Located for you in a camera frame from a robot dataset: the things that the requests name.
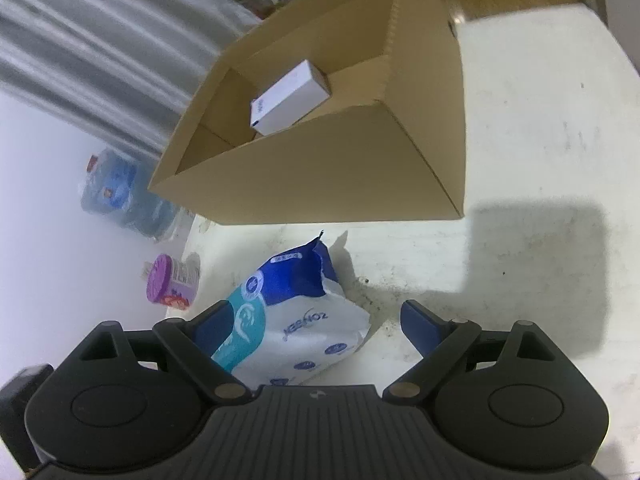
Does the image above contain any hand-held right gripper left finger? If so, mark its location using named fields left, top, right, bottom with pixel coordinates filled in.
left=75, top=300, right=248, bottom=405

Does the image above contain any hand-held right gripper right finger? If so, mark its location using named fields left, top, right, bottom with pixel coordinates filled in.
left=382, top=299, right=571, bottom=403

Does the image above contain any purple air freshener can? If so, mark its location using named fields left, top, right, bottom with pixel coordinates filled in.
left=142, top=253, right=202, bottom=310

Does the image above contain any blue wet wipes pack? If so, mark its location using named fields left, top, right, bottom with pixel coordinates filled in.
left=210, top=230, right=372, bottom=387

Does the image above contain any large cardboard box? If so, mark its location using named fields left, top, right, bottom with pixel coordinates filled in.
left=147, top=0, right=468, bottom=226

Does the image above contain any white carton box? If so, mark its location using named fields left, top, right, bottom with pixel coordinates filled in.
left=249, top=59, right=332, bottom=137

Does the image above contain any blue water bottle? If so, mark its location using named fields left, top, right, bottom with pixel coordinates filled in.
left=80, top=147, right=183, bottom=241

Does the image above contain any white table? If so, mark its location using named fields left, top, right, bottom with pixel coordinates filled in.
left=162, top=2, right=640, bottom=466

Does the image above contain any grey curtain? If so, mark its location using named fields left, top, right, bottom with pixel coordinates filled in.
left=0, top=0, right=263, bottom=158

